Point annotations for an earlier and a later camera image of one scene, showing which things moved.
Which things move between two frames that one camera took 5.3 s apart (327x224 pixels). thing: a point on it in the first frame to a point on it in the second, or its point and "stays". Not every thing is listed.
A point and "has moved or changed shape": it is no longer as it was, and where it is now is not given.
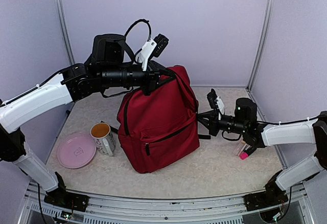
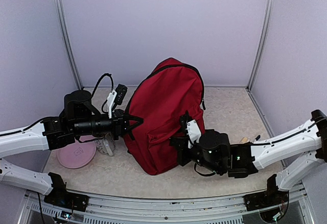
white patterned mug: [103, 139] stays
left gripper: [152, 78] to [118, 126]
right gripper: [212, 125] to [180, 143]
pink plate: [76, 151] stays
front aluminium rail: [299, 208] stays
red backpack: [160, 129] has moved or changed shape
